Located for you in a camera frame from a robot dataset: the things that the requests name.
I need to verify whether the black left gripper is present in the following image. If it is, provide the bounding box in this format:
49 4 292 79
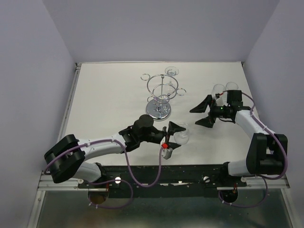
139 123 186 151

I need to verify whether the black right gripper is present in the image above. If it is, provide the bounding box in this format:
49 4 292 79
190 95 230 128

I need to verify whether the clear wine glass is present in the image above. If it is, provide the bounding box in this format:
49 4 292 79
174 123 189 145
225 82 239 90
164 66 179 85
211 84 225 100

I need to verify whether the clear wine glass front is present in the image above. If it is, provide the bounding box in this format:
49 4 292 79
211 84 225 100

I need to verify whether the chrome wine glass rack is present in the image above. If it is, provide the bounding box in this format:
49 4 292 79
141 73 187 122

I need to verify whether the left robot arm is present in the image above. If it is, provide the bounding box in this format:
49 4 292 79
44 114 186 188

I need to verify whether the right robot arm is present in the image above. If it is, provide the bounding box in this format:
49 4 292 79
190 90 288 186

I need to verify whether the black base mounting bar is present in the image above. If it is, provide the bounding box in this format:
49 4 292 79
78 164 246 198

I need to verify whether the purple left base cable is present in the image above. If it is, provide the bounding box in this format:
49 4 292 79
88 178 135 209

